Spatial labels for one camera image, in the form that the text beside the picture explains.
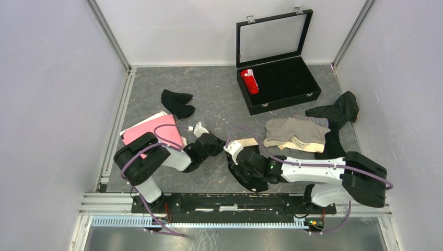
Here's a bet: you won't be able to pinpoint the pink underwear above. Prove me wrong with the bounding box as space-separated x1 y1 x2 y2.
120 111 186 148

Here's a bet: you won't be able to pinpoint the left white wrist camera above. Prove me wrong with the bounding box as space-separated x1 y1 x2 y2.
188 122 209 138

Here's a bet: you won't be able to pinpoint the black underwear with beige band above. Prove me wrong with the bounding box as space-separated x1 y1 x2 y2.
226 138 269 192

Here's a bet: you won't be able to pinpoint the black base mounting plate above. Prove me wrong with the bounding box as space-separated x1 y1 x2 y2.
149 193 337 223

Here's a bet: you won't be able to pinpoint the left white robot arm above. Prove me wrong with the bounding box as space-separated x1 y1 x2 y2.
113 132 226 213

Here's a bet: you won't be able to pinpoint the grey striped underwear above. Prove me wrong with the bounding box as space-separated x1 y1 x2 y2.
293 115 329 128

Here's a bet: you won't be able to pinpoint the dark striped black underwear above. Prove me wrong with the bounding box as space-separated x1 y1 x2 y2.
305 91 359 159

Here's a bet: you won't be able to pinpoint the black display case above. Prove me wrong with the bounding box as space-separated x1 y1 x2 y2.
236 7 322 115

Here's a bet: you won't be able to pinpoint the red boxer briefs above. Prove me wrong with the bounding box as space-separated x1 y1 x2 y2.
240 69 259 95

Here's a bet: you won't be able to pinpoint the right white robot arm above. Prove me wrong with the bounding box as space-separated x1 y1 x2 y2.
224 146 393 213

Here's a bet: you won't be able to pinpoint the beige grey ribbed underwear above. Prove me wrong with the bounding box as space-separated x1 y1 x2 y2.
263 117 330 153

